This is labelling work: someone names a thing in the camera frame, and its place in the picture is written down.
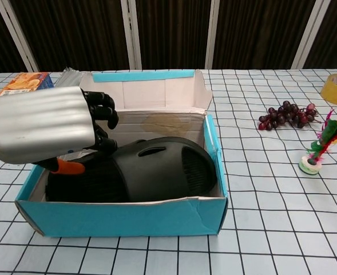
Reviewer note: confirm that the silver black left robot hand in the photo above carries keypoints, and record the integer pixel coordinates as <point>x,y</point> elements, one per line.
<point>42,126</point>

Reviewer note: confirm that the black rubber slipper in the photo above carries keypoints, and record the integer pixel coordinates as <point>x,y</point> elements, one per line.
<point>148,172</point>

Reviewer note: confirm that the orange blue biscuit box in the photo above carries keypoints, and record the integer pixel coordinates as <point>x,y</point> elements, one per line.
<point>28,83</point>

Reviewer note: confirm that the light blue cardboard shoe box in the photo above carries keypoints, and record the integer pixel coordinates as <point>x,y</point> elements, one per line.
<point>114,217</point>

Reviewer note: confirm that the grid-patterned light blue tablecloth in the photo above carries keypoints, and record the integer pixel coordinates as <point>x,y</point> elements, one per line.
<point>271,215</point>

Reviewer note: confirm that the clear plastic straw bundle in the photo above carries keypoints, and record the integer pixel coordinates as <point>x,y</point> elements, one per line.
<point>68,77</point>

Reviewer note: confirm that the dark pleated curtain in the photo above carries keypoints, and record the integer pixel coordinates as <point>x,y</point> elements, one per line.
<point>174,34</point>

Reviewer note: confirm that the dark purple grape bunch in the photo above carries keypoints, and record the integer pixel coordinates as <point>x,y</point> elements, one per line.
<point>285,114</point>

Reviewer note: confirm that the colourful feather shuttlecock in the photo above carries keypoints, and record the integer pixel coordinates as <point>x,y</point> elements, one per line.
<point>309,166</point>

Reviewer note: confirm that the yellow packing tape roll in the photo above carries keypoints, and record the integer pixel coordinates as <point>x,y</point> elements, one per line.
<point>332,94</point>

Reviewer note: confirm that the white metal frame post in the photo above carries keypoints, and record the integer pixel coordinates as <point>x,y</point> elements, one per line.
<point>128,34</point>
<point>214,34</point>
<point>19,31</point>
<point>308,34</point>

